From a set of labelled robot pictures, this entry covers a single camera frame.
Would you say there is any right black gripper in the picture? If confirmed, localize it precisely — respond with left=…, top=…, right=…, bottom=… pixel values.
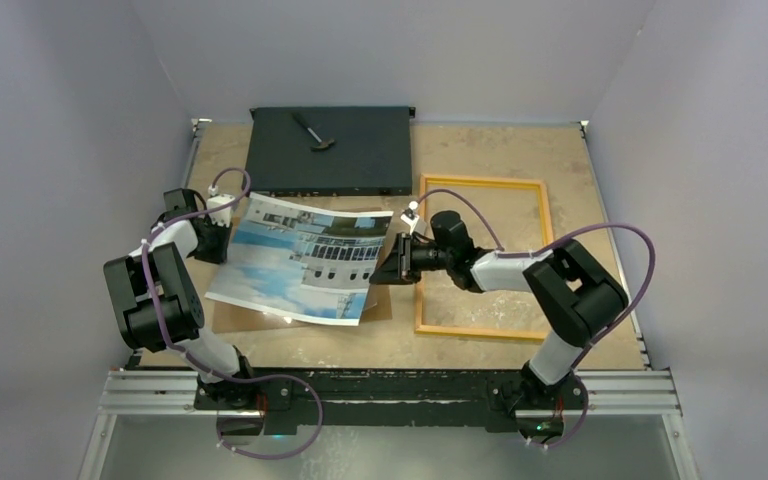
left=369, top=233, right=453, bottom=286

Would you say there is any yellow wooden picture frame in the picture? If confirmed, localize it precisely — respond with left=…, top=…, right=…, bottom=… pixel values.
left=415, top=174, right=554, bottom=342

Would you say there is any sky building photo print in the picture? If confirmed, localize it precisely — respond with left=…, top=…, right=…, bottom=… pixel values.
left=206, top=193, right=393, bottom=326

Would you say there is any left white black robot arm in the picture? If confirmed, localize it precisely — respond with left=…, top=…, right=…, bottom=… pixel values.
left=103, top=188, right=258, bottom=409

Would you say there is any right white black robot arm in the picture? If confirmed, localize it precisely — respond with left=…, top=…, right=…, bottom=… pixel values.
left=369, top=210, right=630, bottom=407

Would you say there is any brown cardboard backing board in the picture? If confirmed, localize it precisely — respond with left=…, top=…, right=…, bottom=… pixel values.
left=211, top=287, right=392, bottom=333

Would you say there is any black flat box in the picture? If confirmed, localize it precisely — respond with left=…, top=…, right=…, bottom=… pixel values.
left=245, top=105, right=416, bottom=197

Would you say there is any small black hammer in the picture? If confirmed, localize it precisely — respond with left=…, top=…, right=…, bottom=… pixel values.
left=291, top=112, right=336, bottom=152

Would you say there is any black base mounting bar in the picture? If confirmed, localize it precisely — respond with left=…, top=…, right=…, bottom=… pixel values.
left=194, top=367, right=585, bottom=435

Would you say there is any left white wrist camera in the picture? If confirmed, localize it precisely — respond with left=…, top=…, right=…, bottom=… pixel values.
left=206, top=186, right=238, bottom=227

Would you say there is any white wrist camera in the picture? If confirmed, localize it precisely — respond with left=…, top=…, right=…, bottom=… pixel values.
left=206, top=186, right=238, bottom=227
left=400, top=200, right=427, bottom=235

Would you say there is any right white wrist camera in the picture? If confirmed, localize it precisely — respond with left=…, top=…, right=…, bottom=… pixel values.
left=400, top=200, right=427, bottom=235

